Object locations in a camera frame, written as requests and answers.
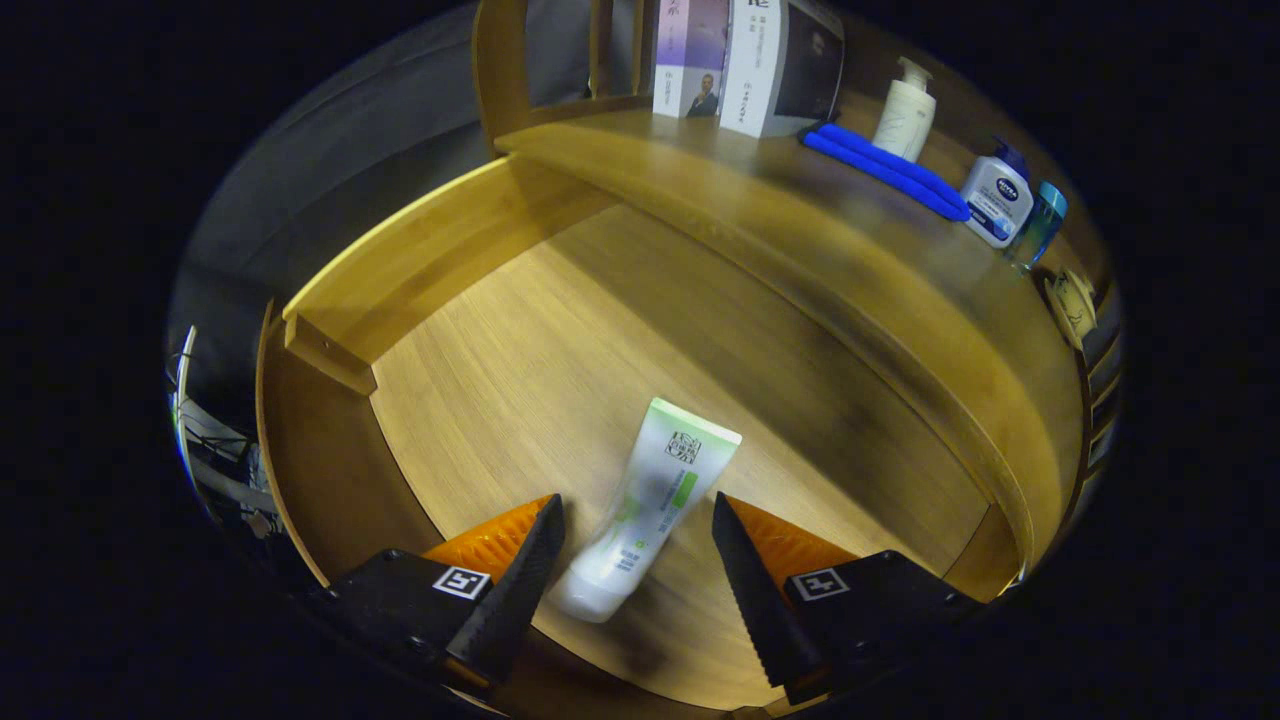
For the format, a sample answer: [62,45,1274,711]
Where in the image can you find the white green tube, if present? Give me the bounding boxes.
[548,397,743,624]

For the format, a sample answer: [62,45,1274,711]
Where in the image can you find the blue folded cloth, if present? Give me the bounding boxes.
[798,122,971,223]

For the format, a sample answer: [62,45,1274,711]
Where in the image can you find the purple book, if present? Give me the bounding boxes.
[652,0,731,119]

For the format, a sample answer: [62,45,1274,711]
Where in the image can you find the teal slim bottle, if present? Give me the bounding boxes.
[1005,181,1069,273]

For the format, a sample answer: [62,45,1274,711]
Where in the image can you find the white bottle blue cap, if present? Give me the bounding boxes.
[960,140,1034,249]

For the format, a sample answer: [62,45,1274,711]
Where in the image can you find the white pump bottle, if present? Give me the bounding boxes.
[872,56,938,163]

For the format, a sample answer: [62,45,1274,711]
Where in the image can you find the black floor cables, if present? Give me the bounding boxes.
[170,325,286,541]

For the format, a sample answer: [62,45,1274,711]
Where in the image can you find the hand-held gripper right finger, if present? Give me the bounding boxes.
[711,491,986,706]

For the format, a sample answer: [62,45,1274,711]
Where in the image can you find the yellow lidded teacup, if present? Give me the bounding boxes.
[1043,266,1098,351]

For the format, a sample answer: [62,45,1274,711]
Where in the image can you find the white book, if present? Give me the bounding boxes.
[718,0,846,139]

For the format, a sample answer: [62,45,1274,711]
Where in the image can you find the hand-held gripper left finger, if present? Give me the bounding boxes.
[315,493,567,693]

